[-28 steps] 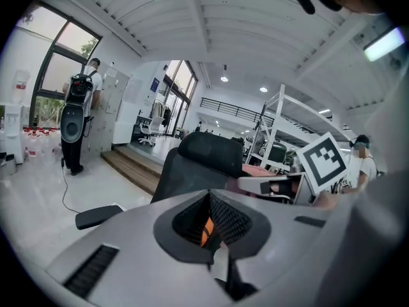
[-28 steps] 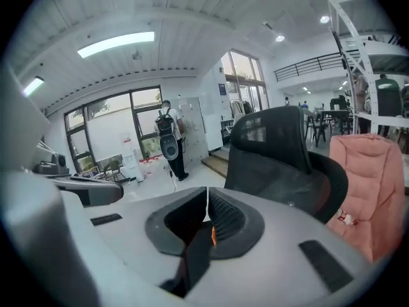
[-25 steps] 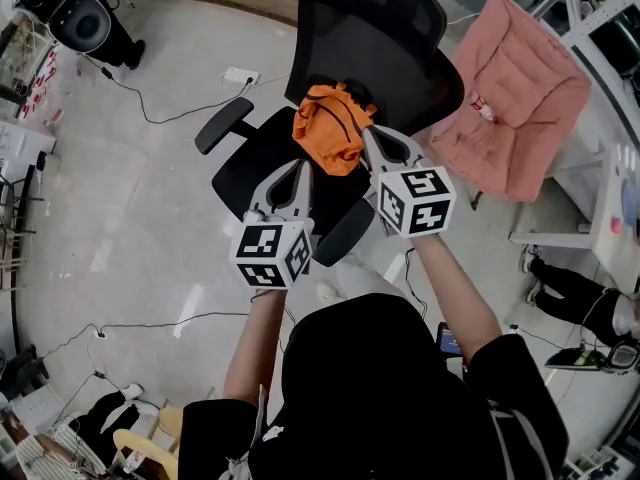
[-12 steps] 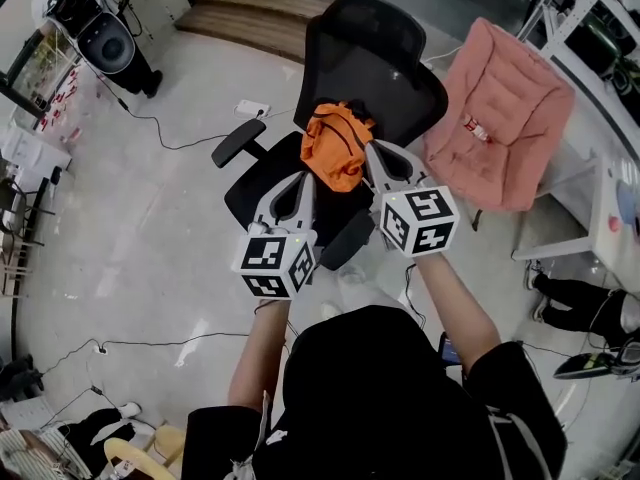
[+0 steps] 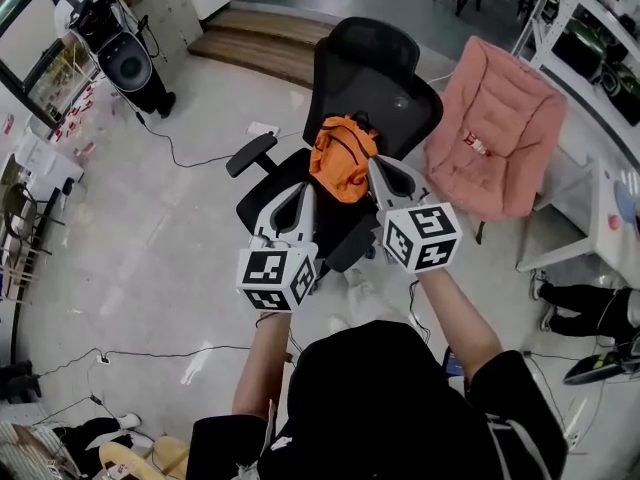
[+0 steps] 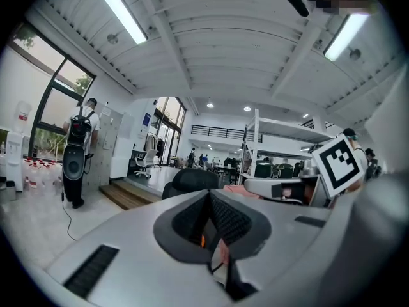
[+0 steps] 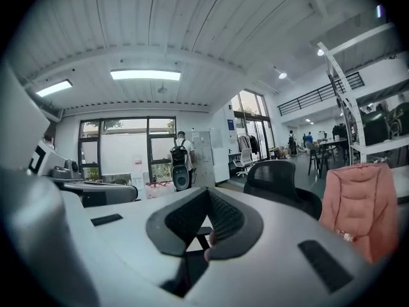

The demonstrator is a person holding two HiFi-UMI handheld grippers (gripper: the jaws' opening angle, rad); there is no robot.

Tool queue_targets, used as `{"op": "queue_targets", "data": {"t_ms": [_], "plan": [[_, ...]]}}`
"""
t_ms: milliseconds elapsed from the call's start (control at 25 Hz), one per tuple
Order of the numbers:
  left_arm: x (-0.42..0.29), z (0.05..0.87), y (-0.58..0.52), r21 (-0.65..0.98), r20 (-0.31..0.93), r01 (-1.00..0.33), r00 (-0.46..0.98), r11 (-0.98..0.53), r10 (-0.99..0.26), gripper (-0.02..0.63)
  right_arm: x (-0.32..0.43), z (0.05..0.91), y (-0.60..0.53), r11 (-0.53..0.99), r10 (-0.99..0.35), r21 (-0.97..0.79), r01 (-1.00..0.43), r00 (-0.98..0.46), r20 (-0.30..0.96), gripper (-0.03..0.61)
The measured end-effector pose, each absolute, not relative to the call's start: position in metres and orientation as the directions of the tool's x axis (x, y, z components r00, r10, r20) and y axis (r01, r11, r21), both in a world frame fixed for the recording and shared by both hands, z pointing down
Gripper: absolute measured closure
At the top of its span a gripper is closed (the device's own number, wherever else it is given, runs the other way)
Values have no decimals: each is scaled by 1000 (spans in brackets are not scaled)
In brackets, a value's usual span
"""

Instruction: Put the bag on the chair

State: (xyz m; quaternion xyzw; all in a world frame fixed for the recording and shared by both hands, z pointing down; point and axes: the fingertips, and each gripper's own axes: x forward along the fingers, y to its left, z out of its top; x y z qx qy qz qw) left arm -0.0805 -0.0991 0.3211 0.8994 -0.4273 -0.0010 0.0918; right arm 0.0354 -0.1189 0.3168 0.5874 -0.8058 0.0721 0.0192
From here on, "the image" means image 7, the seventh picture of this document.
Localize dark dining chair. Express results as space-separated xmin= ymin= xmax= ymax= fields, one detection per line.
xmin=307 ymin=145 xmax=337 ymax=179

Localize white metal shelf rack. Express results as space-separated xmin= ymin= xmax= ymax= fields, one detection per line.
xmin=317 ymin=22 xmax=409 ymax=166

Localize dark green bag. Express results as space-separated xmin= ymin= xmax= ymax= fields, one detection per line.
xmin=388 ymin=102 xmax=409 ymax=138
xmin=362 ymin=111 xmax=392 ymax=147

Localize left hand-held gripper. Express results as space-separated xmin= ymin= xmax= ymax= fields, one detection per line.
xmin=27 ymin=139 xmax=139 ymax=209

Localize dark dining table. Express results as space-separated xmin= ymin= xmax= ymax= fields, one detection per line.
xmin=315 ymin=138 xmax=351 ymax=169

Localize grey metal lockers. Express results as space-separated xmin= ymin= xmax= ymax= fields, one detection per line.
xmin=190 ymin=130 xmax=216 ymax=187

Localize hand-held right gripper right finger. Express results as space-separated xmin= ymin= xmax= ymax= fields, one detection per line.
xmin=187 ymin=186 xmax=375 ymax=305

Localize clothes rack with garments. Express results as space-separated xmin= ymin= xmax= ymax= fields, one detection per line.
xmin=236 ymin=133 xmax=261 ymax=155

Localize pack of water bottles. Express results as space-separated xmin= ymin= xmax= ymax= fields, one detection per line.
xmin=144 ymin=180 xmax=176 ymax=200

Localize black mesh office chair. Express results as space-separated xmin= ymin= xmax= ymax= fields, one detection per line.
xmin=243 ymin=160 xmax=323 ymax=221

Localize black-framed glass entrance door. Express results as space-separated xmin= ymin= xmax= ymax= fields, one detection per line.
xmin=231 ymin=89 xmax=273 ymax=161

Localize large black-framed window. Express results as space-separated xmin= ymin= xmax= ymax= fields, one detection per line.
xmin=79 ymin=116 xmax=177 ymax=184

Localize black mezzanine railing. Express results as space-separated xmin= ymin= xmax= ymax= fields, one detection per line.
xmin=277 ymin=72 xmax=366 ymax=117

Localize pink padded chair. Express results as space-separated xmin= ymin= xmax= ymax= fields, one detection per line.
xmin=318 ymin=162 xmax=399 ymax=265

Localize white office chair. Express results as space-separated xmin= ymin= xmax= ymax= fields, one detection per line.
xmin=233 ymin=147 xmax=254 ymax=177

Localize white water dispenser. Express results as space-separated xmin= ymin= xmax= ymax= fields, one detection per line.
xmin=131 ymin=153 xmax=145 ymax=190

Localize long ceiling light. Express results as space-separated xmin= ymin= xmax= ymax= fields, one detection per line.
xmin=35 ymin=79 xmax=73 ymax=98
xmin=109 ymin=69 xmax=181 ymax=81

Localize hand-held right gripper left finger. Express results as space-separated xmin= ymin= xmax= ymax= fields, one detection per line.
xmin=68 ymin=186 xmax=208 ymax=301

